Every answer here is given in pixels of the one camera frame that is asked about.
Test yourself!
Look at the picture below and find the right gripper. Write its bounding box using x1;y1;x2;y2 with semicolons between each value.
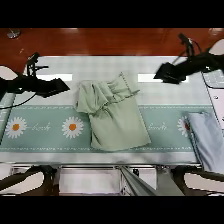
153;61;188;85

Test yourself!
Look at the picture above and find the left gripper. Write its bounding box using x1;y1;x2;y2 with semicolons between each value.
32;77;71;100

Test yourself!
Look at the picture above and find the pale green T-shirt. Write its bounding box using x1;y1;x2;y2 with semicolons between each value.
74;71;153;153

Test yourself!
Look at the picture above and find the light blue garment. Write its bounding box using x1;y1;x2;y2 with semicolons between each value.
184;111;224;175

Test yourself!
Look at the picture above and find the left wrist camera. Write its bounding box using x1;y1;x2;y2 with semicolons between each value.
26;51;50;78

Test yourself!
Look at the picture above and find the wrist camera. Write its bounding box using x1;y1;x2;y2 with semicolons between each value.
177;32;202;58
26;51;50;78

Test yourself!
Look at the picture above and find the black cable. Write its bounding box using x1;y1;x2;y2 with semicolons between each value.
0;92;38;110
200;70;224;90

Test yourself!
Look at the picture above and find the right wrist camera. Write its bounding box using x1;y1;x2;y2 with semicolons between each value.
177;32;202;58

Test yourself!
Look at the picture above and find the silver frame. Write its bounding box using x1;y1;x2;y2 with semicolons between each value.
0;161;205;197

